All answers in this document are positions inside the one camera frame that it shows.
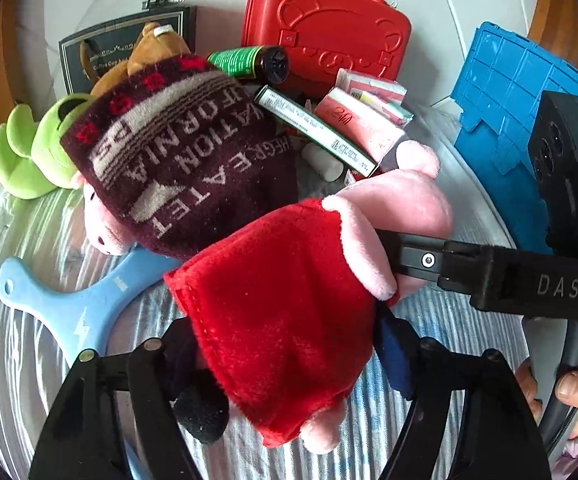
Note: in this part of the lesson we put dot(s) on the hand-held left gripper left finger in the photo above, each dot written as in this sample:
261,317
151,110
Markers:
119,410

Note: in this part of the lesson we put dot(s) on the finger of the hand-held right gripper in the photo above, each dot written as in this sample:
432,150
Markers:
429,260

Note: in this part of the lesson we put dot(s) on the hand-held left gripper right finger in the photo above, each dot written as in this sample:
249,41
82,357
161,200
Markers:
394,355

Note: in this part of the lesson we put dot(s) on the blue plastic crate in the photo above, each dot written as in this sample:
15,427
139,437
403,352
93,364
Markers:
504,125

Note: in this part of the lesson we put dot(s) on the light blue paddle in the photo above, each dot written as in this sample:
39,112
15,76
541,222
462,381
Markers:
84,305

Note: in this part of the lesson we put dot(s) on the white roll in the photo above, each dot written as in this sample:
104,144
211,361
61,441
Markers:
324,162

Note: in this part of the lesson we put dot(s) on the pink carton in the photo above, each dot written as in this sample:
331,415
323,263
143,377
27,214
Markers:
364,130

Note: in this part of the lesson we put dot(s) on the long green and white box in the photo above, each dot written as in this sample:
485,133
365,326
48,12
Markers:
314,127

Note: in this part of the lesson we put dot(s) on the white card pack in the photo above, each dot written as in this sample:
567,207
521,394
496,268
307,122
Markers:
374,92

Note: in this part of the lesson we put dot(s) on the pink pig plush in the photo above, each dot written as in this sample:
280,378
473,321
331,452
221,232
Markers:
106,225

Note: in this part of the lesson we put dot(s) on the red toy suitcase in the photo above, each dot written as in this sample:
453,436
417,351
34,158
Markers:
329,25

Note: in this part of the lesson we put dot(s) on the maroon knit hat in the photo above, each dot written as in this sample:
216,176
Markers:
184,160

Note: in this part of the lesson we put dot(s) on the green frog plush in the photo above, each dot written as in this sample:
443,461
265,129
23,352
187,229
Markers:
34,155

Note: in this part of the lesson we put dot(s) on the green labelled dark bottle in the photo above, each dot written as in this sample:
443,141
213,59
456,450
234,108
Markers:
244,62

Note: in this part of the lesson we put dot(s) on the brown bear plush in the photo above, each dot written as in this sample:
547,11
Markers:
144,55

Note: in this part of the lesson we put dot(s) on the black gift box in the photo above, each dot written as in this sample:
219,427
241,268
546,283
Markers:
114,40

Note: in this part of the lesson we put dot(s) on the metal flask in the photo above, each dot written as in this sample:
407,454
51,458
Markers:
161,2

